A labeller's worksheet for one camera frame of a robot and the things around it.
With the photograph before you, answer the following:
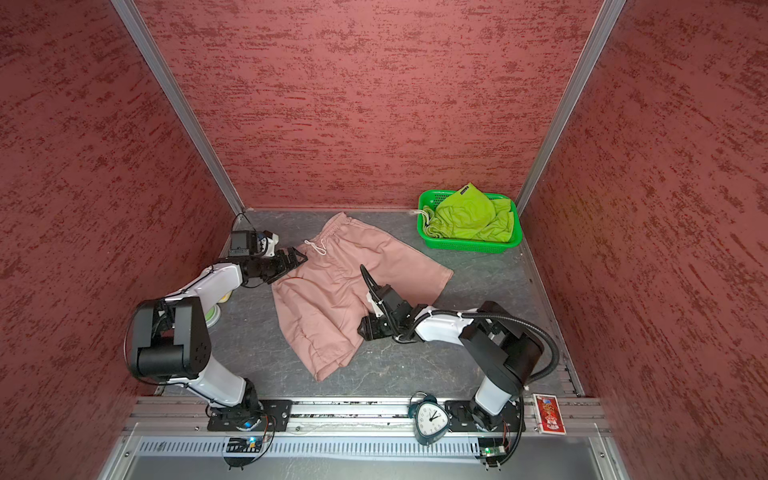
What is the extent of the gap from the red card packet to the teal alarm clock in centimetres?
24

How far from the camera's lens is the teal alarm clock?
0.70 m

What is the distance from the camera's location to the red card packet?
73 cm
